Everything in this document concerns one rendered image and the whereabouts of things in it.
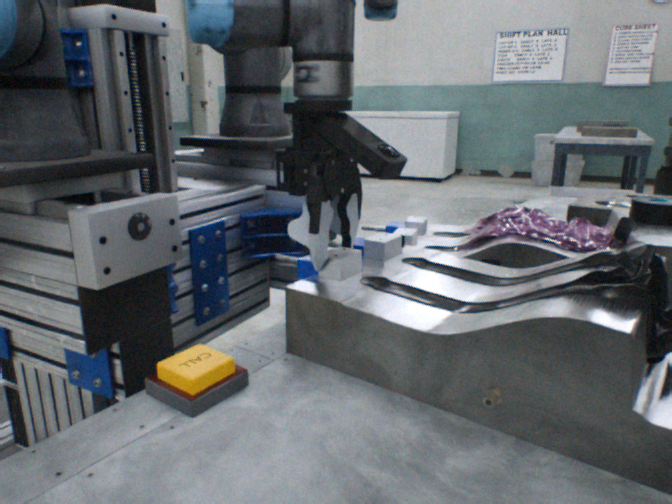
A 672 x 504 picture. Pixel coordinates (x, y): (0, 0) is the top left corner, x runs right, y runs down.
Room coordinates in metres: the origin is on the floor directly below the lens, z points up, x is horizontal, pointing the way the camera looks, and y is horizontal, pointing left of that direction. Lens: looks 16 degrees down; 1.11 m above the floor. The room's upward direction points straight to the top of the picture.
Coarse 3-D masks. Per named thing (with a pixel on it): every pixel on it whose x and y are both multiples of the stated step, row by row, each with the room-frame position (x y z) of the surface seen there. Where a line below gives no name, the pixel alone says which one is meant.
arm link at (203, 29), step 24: (192, 0) 0.60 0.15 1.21; (216, 0) 0.61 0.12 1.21; (240, 0) 0.61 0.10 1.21; (264, 0) 0.62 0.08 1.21; (288, 0) 0.63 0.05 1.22; (192, 24) 0.61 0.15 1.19; (216, 24) 0.61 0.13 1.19; (240, 24) 0.62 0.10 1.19; (264, 24) 0.62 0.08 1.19; (288, 24) 0.63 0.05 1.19; (240, 48) 0.68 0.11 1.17
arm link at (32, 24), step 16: (0, 0) 0.52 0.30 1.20; (16, 0) 0.56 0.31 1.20; (32, 0) 0.58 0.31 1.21; (0, 16) 0.53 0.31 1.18; (16, 16) 0.55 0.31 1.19; (32, 16) 0.60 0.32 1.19; (0, 32) 0.53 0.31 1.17; (16, 32) 0.56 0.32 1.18; (32, 32) 0.61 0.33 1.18; (0, 48) 0.55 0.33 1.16; (16, 48) 0.58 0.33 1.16; (32, 48) 0.63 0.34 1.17; (0, 64) 0.59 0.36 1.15; (16, 64) 0.63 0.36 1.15
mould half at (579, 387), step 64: (448, 256) 0.74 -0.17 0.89; (576, 256) 0.65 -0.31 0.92; (320, 320) 0.57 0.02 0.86; (384, 320) 0.52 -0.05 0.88; (448, 320) 0.52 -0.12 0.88; (512, 320) 0.44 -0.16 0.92; (576, 320) 0.41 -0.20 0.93; (640, 320) 0.42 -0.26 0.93; (384, 384) 0.52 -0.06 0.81; (448, 384) 0.47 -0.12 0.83; (512, 384) 0.44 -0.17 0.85; (576, 384) 0.40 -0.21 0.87; (640, 384) 0.41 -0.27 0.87; (576, 448) 0.40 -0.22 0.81; (640, 448) 0.37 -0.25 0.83
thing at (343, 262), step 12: (336, 252) 0.66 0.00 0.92; (348, 252) 0.66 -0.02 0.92; (360, 252) 0.66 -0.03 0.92; (288, 264) 0.71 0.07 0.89; (300, 264) 0.67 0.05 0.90; (312, 264) 0.66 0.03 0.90; (324, 264) 0.64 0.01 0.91; (336, 264) 0.63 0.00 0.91; (348, 264) 0.64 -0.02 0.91; (360, 264) 0.66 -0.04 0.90; (300, 276) 0.67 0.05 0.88; (324, 276) 0.64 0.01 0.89; (336, 276) 0.63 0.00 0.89; (348, 276) 0.64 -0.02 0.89
